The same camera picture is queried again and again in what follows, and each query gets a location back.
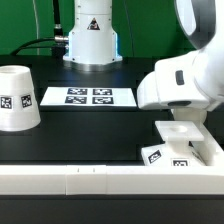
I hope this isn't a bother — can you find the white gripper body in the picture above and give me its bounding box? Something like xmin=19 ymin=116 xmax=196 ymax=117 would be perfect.
xmin=137 ymin=51 xmax=214 ymax=111

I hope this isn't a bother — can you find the white lamp base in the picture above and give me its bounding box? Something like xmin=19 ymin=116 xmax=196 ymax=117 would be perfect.
xmin=141 ymin=121 xmax=205 ymax=167

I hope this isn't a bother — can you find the white lamp bulb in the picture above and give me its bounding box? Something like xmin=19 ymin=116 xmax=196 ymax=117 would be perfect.
xmin=172 ymin=108 xmax=207 ymax=123

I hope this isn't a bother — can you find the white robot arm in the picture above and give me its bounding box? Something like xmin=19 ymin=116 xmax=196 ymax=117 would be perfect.
xmin=63 ymin=0 xmax=224 ymax=111

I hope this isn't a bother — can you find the white lamp hood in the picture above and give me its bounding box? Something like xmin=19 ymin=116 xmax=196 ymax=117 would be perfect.
xmin=0 ymin=65 xmax=41 ymax=132

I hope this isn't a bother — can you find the white marker sheet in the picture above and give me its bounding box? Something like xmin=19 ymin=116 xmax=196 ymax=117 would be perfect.
xmin=40 ymin=87 xmax=136 ymax=107

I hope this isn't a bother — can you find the white L-shaped fence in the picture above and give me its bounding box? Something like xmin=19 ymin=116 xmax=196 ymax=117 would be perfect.
xmin=0 ymin=123 xmax=224 ymax=195

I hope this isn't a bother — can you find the black cable with connector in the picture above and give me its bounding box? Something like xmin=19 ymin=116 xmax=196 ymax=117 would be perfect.
xmin=9 ymin=0 xmax=70 ymax=58

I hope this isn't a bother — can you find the thin white cable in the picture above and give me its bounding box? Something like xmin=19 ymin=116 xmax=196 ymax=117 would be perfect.
xmin=32 ymin=0 xmax=40 ymax=56

